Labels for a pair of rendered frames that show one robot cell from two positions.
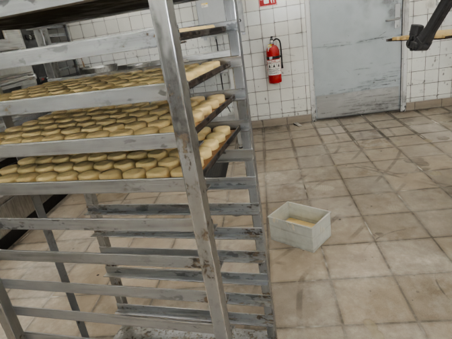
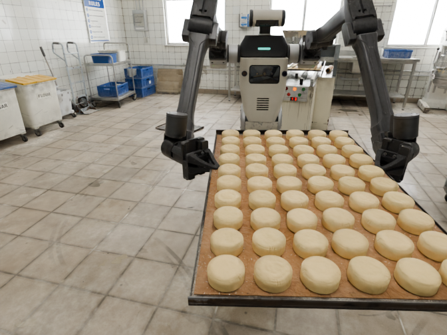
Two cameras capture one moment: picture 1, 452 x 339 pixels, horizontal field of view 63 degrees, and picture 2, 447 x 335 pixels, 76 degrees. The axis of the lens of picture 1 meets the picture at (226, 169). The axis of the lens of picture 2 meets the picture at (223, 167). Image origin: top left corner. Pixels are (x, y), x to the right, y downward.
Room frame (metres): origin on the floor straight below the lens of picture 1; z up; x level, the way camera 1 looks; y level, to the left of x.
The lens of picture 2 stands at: (2.91, -1.55, 1.28)
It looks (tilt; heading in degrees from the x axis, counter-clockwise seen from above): 25 degrees down; 186
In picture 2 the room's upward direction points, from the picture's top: straight up
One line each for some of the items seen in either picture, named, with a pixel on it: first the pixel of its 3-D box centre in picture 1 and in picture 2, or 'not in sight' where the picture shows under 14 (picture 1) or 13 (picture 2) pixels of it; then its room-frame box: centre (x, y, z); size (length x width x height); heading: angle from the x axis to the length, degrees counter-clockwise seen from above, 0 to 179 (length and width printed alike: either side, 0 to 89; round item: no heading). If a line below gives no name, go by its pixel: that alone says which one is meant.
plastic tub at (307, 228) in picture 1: (299, 225); not in sight; (1.92, -0.38, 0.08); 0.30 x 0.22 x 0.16; 45
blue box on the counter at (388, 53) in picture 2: not in sight; (397, 53); (-3.04, 1.02, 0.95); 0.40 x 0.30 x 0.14; 85
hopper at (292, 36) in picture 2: not in sight; (308, 36); (-0.78, -0.96, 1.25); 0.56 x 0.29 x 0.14; 77
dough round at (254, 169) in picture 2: not in sight; (257, 171); (2.33, -1.53, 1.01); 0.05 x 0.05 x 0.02
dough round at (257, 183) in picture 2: not in sight; (259, 185); (2.39, -1.53, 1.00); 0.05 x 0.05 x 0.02
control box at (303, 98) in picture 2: not in sight; (294, 93); (0.07, -1.17, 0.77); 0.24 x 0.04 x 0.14; 77
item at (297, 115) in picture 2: not in sight; (295, 116); (-0.28, -1.08, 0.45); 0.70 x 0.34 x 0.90; 167
